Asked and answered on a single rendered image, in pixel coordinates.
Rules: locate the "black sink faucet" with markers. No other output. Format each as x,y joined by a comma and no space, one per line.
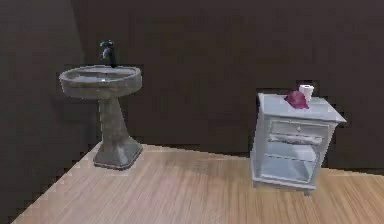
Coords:
108,53

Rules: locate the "white toilet paper roll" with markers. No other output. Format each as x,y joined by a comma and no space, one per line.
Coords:
307,91

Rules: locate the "pale blue bedside cabinet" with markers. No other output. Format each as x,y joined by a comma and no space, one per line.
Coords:
293,146

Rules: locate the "grey pedestal sink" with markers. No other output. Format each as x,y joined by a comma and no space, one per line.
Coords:
113,126

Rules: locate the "dark red cap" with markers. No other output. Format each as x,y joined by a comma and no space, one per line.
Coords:
296,99

